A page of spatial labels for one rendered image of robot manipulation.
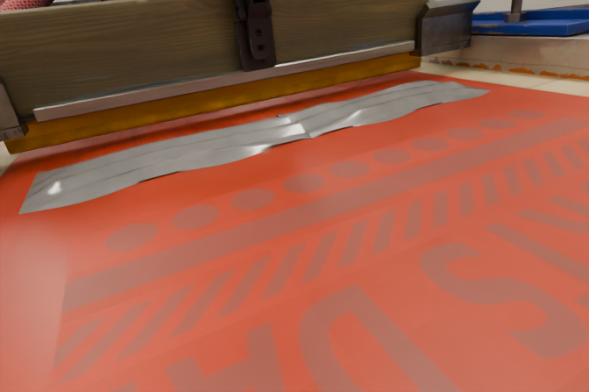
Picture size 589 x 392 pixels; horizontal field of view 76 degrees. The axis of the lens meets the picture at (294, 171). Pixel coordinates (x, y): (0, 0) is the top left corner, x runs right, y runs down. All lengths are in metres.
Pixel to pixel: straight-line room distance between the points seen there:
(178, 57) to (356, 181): 0.20
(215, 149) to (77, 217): 0.09
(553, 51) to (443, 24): 0.11
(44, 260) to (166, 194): 0.06
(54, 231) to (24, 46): 0.16
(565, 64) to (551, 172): 0.22
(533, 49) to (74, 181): 0.41
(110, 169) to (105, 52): 0.11
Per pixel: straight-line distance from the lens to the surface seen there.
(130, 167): 0.26
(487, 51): 0.47
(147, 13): 0.33
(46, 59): 0.33
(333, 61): 0.37
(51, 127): 0.35
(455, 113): 0.31
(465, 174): 0.21
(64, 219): 0.23
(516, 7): 0.48
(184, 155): 0.25
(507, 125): 0.29
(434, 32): 0.45
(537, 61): 0.44
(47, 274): 0.19
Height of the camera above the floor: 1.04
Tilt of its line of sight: 24 degrees down
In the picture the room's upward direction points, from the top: 7 degrees counter-clockwise
